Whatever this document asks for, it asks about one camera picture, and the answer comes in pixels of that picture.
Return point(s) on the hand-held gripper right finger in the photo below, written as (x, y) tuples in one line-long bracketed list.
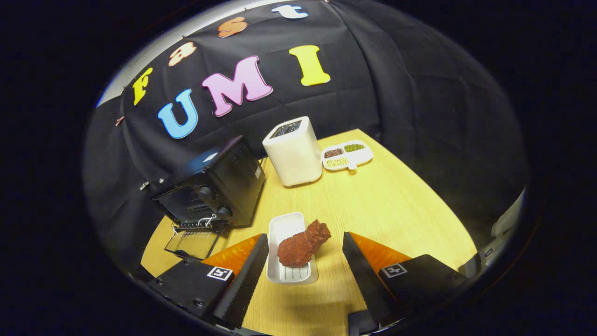
[(364, 280)]

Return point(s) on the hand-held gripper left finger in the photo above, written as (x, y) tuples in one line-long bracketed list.
[(247, 280)]

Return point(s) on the red-brown fried meat piece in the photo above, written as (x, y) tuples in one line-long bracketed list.
[(301, 245)]

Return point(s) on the black toaster oven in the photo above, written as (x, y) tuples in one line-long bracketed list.
[(233, 182)]

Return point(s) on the white slot toaster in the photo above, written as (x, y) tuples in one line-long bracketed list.
[(294, 158)]

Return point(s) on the white ribbed dish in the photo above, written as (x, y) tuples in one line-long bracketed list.
[(284, 228)]

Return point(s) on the white divided plate with beans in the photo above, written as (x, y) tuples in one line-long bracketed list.
[(347, 161)]

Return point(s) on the black backdrop cloth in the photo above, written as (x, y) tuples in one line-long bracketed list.
[(419, 102)]

